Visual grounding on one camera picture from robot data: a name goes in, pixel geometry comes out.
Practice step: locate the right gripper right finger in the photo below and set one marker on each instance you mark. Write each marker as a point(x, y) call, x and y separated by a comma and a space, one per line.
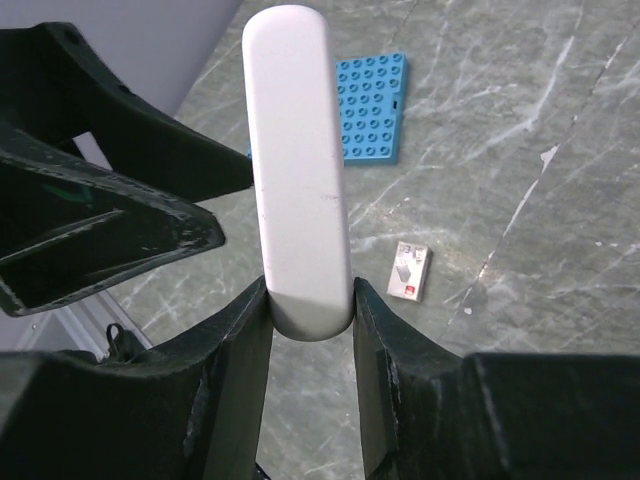
point(426, 413)

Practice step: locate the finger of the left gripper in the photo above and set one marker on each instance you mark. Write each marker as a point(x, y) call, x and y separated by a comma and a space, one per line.
point(54, 87)
point(70, 228)

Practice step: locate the white stapler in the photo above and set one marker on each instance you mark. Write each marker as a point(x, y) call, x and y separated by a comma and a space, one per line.
point(302, 217)

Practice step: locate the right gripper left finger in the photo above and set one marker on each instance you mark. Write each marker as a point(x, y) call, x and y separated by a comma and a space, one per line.
point(189, 408)

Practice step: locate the small staple box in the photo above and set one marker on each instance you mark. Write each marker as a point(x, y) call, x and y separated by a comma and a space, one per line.
point(409, 271)

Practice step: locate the blue studded base plate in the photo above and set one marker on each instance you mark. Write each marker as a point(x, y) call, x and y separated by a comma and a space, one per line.
point(372, 110)

